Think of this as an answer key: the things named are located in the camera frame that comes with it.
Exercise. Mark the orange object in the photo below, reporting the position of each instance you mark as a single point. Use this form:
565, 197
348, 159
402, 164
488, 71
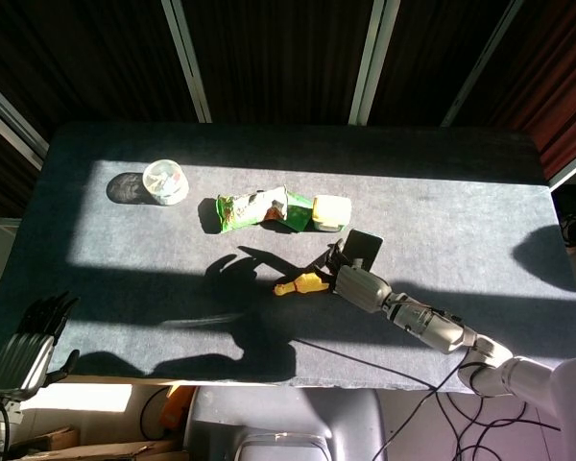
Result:
175, 408

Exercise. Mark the brown cardboard box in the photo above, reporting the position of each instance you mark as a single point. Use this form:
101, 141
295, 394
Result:
77, 446

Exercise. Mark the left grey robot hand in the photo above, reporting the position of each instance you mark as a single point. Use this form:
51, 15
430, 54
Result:
21, 357

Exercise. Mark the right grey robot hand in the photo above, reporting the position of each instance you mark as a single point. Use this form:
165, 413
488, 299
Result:
362, 288

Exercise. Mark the crumpled green snack bag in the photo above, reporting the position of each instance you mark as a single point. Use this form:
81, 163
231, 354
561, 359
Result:
242, 209

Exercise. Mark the yellow rubber chicken toy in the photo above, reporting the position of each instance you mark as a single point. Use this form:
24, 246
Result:
307, 283

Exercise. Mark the flat green packet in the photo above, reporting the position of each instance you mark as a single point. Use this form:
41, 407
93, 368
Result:
297, 211

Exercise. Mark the dark blue table cloth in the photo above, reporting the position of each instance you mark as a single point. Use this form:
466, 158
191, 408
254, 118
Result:
437, 216

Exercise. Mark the clear round plastic jar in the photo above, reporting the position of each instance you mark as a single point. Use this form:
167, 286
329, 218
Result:
165, 185

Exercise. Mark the green box with yellow lid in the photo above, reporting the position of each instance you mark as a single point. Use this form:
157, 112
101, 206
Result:
331, 211

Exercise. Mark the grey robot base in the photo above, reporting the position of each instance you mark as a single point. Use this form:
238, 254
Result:
288, 422

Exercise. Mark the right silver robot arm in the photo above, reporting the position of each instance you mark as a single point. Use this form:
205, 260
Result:
441, 329

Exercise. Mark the white window frame post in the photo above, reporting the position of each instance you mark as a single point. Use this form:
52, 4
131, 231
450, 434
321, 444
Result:
368, 57
9, 125
187, 57
480, 62

